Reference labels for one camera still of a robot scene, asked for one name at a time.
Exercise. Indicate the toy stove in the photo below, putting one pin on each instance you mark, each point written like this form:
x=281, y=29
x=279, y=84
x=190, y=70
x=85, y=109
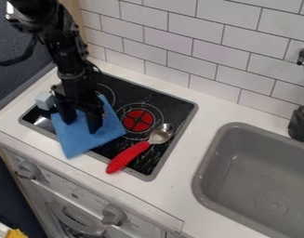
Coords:
x=158, y=108

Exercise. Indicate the tap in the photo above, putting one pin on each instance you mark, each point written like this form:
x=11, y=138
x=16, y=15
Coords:
x=301, y=117

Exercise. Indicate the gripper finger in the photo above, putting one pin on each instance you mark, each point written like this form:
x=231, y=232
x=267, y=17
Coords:
x=67, y=114
x=94, y=121

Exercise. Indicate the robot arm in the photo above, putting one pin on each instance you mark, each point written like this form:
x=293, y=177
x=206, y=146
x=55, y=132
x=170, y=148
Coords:
x=54, y=28

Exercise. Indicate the toy sink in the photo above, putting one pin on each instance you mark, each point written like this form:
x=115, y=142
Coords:
x=257, y=179

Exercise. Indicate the blue cloth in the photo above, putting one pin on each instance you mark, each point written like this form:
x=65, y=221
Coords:
x=81, y=136

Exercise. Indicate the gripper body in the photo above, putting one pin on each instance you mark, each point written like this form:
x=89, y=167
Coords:
x=77, y=89

